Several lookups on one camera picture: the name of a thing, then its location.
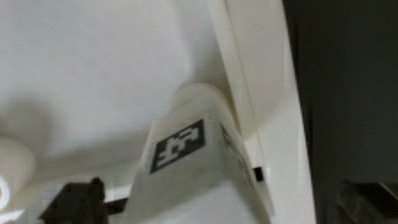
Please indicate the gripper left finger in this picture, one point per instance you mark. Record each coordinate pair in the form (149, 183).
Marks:
(76, 207)

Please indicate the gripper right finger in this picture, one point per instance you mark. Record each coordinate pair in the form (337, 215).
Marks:
(366, 203)

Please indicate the white square table top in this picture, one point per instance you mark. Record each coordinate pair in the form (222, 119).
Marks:
(97, 56)

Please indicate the white table leg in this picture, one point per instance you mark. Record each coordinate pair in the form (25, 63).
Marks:
(193, 185)

